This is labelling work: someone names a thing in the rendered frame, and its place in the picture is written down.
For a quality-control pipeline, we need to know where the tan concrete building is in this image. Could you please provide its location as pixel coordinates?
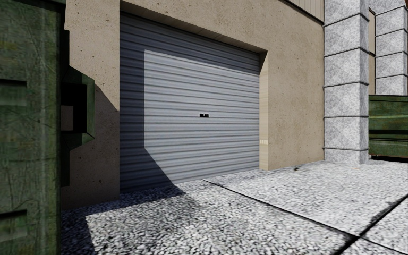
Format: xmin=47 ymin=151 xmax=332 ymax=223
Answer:
xmin=60 ymin=0 xmax=408 ymax=211

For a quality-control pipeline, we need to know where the green metal dumpster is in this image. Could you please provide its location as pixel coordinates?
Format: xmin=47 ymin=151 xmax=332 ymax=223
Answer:
xmin=0 ymin=0 xmax=96 ymax=255
xmin=369 ymin=94 xmax=408 ymax=159

